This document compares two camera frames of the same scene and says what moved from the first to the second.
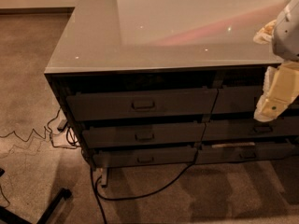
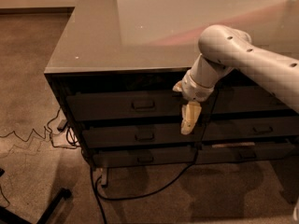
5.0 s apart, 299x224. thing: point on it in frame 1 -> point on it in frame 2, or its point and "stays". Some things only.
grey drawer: x=142 y=105 stays
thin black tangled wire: x=44 y=137 stays
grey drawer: x=245 y=152 stays
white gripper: x=287 y=36 -> x=195 y=90
